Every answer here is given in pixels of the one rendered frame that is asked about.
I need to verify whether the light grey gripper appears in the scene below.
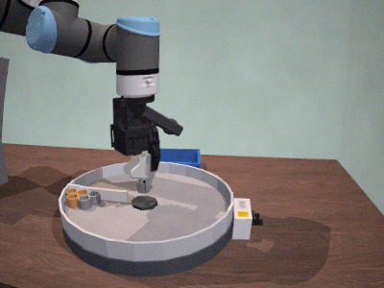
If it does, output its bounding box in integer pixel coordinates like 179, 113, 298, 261
110, 94, 160, 192

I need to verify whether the bronze bushing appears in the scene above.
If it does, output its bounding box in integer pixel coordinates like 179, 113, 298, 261
66, 188, 78, 196
66, 194, 79, 208
77, 189, 88, 196

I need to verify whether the grey metal bushing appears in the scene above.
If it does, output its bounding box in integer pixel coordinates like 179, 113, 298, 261
136, 179, 151, 194
78, 195, 91, 210
87, 191, 101, 205

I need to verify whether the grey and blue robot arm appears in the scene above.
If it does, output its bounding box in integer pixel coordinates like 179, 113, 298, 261
0, 0, 183, 136

